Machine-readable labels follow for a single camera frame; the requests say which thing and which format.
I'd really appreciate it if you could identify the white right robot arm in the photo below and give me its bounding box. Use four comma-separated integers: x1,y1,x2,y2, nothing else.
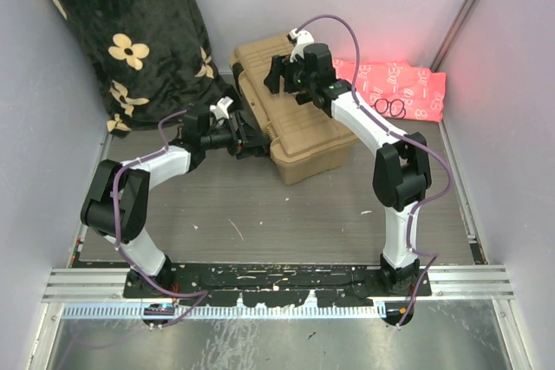
264,43,431,295

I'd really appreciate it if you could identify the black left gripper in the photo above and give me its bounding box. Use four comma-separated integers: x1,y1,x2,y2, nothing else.
201,112,271,159

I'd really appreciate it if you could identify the black floral plush blanket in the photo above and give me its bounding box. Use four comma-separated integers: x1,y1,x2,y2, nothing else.
52,0,236,137

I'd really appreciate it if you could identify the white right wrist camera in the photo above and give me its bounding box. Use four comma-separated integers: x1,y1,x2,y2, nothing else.
287,29,314,62

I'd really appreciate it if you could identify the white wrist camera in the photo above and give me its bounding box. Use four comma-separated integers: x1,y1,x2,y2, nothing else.
210,96,234,120
287,29,314,62

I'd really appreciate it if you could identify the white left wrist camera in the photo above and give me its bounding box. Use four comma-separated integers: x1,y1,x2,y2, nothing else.
210,96,234,120

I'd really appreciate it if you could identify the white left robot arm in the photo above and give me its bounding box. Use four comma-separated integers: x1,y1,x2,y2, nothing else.
81,97,271,297

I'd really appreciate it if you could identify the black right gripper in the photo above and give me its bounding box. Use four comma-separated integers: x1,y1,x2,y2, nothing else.
267,62,315,101

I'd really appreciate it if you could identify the white slotted cable duct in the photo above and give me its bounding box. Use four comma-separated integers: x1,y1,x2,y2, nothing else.
61,301,387,320

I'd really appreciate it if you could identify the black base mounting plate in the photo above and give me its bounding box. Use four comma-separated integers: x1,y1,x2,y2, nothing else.
123,262,434,308

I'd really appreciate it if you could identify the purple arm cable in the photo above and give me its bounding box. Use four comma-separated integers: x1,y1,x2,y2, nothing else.
110,109,209,328
290,15,454,328

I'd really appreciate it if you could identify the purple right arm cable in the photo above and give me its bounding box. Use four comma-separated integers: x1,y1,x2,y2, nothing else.
290,15,454,328

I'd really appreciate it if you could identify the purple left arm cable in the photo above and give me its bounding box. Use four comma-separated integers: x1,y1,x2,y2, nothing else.
110,109,209,328

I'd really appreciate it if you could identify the tan plastic tool case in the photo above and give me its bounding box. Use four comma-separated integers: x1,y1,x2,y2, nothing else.
229,34,359,185

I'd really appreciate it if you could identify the pink printed cloth bag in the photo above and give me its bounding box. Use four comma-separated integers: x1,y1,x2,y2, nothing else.
333,59,447,123

